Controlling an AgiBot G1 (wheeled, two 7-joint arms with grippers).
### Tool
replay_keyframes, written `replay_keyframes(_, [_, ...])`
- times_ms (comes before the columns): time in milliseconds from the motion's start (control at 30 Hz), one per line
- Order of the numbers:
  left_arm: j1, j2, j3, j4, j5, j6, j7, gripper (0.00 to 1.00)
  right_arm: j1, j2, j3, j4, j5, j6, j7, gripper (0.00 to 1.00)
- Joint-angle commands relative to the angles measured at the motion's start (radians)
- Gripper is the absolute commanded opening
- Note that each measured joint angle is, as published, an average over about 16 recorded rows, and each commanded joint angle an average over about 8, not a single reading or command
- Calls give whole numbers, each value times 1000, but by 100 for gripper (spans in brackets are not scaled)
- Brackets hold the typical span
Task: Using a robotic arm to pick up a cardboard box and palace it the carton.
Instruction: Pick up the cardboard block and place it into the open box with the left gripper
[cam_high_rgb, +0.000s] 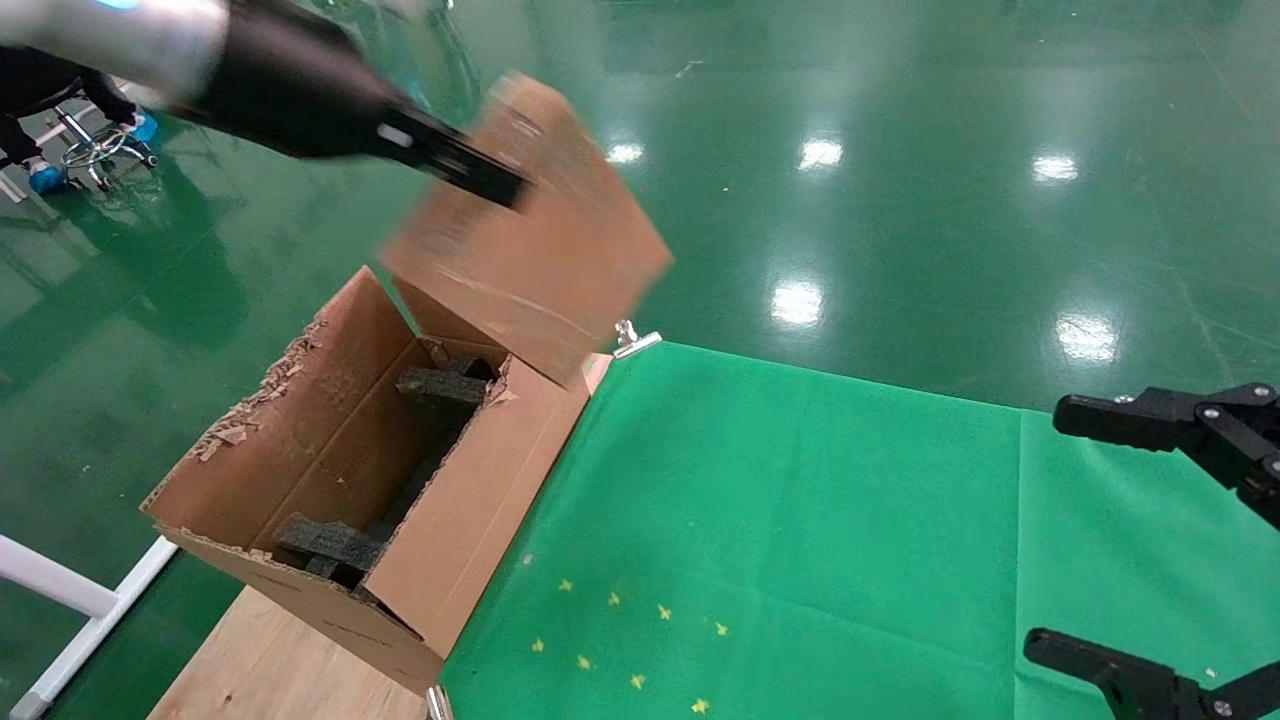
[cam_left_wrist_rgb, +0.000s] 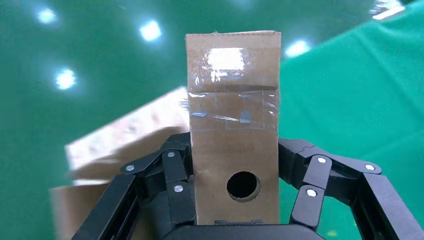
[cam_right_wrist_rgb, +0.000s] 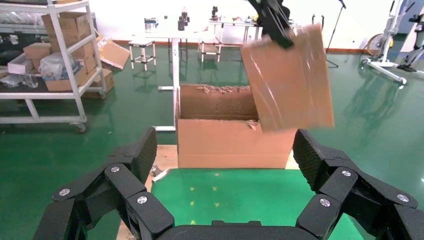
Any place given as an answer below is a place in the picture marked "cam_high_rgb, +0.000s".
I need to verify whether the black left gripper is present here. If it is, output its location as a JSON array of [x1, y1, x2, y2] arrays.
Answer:
[[175, 0, 531, 211]]

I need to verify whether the green table cloth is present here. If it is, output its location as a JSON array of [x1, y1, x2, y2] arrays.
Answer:
[[440, 340, 1280, 720]]

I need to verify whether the black foam insert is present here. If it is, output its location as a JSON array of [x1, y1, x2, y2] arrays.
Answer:
[[397, 357, 498, 433], [272, 512, 389, 591]]

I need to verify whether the person in black trousers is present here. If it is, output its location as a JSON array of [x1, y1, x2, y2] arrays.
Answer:
[[0, 45, 161, 196]]

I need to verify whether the white metal table frame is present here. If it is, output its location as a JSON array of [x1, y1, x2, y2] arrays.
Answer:
[[0, 535, 181, 720]]

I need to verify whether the large open torn carton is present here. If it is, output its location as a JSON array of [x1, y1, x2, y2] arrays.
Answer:
[[140, 265, 613, 696]]

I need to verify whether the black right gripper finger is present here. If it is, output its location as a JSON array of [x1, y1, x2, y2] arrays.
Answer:
[[1023, 628, 1280, 720], [1052, 383, 1280, 531]]

